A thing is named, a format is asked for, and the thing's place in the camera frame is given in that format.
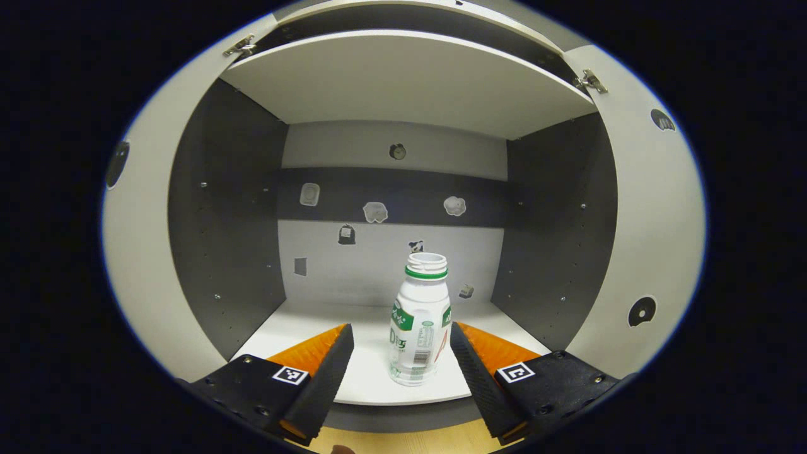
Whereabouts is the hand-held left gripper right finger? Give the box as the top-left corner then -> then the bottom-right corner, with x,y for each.
449,320 -> 623,445

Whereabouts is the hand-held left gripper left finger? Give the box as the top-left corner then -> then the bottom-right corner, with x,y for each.
177,323 -> 356,447

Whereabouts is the white plastic bottle green label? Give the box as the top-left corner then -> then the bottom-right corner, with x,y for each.
388,252 -> 453,387

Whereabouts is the white cabinet shelf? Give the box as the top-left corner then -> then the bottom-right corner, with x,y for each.
230,298 -> 554,407
221,28 -> 598,141

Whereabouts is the grey and white cabinet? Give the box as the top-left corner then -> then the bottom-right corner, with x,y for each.
167,0 -> 620,436

